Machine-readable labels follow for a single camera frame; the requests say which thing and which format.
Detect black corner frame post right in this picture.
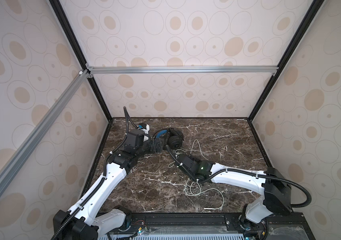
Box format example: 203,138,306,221
248,0,325,123

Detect black blue gaming headphones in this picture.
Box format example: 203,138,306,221
152,128,185,150

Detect black corner frame post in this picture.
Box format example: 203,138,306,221
47,0,113,122
248,0,325,123

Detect mint green headphone cable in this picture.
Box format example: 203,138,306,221
167,138,225,211

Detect aluminium rail back horizontal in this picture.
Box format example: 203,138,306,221
89,66,279,75

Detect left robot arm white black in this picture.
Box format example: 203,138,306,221
52,129,164,240

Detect aluminium rail left diagonal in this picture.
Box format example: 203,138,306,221
0,70,89,197

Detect black corner frame post left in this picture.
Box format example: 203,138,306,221
47,0,113,122

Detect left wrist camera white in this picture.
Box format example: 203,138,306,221
137,123,150,134

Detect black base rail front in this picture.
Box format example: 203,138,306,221
99,213,315,240

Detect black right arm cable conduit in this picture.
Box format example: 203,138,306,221
165,145,313,209

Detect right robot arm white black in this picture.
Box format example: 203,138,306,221
171,154,292,224

